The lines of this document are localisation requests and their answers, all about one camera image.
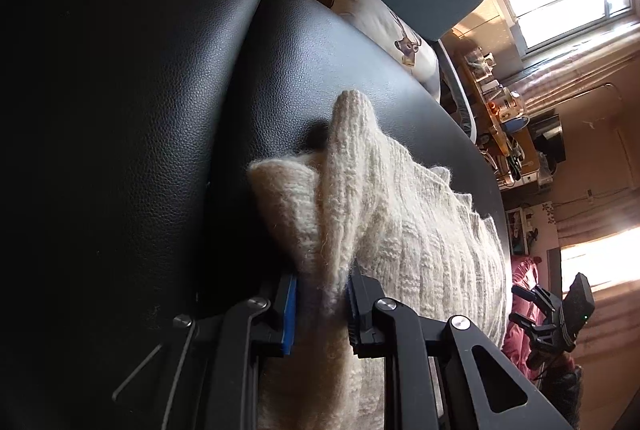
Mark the cream knitted sweater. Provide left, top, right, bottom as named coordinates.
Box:
left=247, top=90, right=512, bottom=429

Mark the pink ruffled garment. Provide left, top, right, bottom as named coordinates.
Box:
left=499, top=253, right=576, bottom=384

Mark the black computer monitor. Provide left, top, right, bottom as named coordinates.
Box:
left=528, top=115, right=566, bottom=175

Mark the blue round-backed chair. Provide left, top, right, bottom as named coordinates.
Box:
left=501, top=116, right=529, bottom=135

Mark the cluttered wooden desk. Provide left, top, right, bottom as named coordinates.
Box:
left=454, top=47, right=556, bottom=190

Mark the sheer light curtain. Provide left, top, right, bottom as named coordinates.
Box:
left=501, top=21, right=639, bottom=117

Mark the white deer print pillow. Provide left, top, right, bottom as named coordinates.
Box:
left=318, top=0, right=440, bottom=101

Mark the black leather padded bench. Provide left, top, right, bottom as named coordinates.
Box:
left=1, top=0, right=504, bottom=429

